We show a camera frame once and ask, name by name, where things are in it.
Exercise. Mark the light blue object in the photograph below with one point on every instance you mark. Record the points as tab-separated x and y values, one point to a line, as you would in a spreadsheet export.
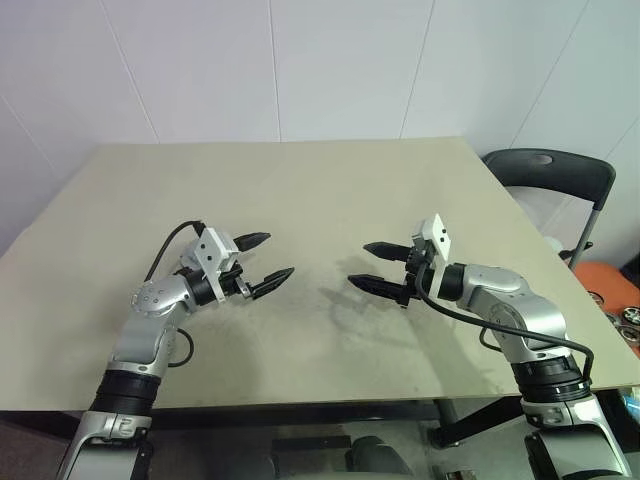
632	400

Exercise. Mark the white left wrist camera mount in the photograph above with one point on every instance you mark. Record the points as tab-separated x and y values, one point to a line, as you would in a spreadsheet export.
207	255

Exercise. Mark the black table frame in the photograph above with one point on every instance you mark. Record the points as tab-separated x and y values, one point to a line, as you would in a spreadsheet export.
300	412

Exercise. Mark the dark grey rounded shape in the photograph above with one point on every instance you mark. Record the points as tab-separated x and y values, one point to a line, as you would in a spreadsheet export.
380	457

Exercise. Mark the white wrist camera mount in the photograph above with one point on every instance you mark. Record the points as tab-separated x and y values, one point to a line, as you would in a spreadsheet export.
440	235
207	255

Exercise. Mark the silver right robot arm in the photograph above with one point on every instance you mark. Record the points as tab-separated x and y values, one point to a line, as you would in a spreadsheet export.
525	310

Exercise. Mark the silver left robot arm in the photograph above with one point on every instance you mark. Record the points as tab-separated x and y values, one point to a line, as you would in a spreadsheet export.
145	345

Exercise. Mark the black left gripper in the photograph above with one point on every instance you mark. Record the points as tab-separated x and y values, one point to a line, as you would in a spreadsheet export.
232	282

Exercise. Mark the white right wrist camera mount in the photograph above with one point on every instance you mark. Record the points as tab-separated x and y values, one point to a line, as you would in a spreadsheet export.
440	235

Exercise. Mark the black folding chair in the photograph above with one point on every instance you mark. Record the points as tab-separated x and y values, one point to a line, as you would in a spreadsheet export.
550	175

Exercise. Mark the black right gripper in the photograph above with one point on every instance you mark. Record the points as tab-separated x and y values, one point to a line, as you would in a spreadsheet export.
416	275

